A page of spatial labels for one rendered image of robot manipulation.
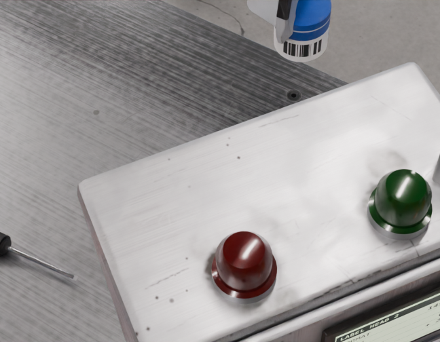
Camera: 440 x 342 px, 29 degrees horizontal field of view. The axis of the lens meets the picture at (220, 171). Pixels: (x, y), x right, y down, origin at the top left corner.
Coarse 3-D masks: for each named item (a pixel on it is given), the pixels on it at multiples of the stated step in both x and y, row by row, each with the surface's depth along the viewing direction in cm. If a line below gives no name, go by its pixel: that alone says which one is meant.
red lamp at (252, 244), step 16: (224, 240) 33; (240, 240) 32; (256, 240) 32; (224, 256) 32; (240, 256) 32; (256, 256) 32; (272, 256) 34; (224, 272) 32; (240, 272) 32; (256, 272) 32; (272, 272) 33; (224, 288) 33; (240, 288) 33; (256, 288) 33; (272, 288) 34
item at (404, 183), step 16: (384, 176) 34; (400, 176) 34; (416, 176) 34; (384, 192) 34; (400, 192) 33; (416, 192) 33; (368, 208) 35; (384, 208) 34; (400, 208) 33; (416, 208) 33; (432, 208) 35; (384, 224) 34; (400, 224) 34; (416, 224) 34
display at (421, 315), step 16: (432, 288) 35; (384, 304) 35; (400, 304) 35; (416, 304) 36; (432, 304) 36; (352, 320) 35; (368, 320) 35; (384, 320) 35; (400, 320) 36; (416, 320) 37; (432, 320) 38; (336, 336) 35; (352, 336) 35; (368, 336) 36; (384, 336) 37; (400, 336) 38; (416, 336) 39
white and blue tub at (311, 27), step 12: (300, 0) 105; (312, 0) 105; (324, 0) 105; (300, 12) 104; (312, 12) 104; (324, 12) 104; (300, 24) 103; (312, 24) 103; (324, 24) 104; (300, 36) 104; (312, 36) 104; (324, 36) 106; (276, 48) 109; (288, 48) 107; (300, 48) 106; (312, 48) 106; (324, 48) 108; (300, 60) 108
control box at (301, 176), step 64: (256, 128) 38; (320, 128) 38; (384, 128) 38; (128, 192) 36; (192, 192) 36; (256, 192) 36; (320, 192) 36; (128, 256) 35; (192, 256) 35; (320, 256) 34; (384, 256) 34; (128, 320) 33; (192, 320) 33; (256, 320) 33; (320, 320) 34
